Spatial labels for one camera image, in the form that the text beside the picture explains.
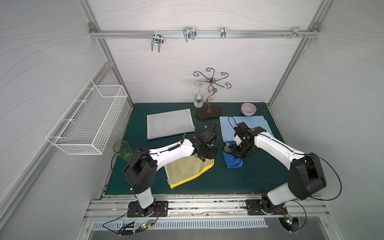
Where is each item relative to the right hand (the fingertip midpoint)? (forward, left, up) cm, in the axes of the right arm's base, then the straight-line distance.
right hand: (235, 155), depth 85 cm
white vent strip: (-33, +28, -7) cm, 44 cm away
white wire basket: (+1, +73, +25) cm, 77 cm away
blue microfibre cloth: (-4, +3, -1) cm, 5 cm away
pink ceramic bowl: (+42, -16, -5) cm, 45 cm away
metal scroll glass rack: (+38, +18, -5) cm, 42 cm away
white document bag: (+26, +44, -5) cm, 51 cm away
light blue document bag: (+33, -17, -9) cm, 38 cm away
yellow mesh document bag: (-8, +31, -6) cm, 33 cm away
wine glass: (+31, +23, +14) cm, 41 cm away
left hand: (-3, +12, +4) cm, 13 cm away
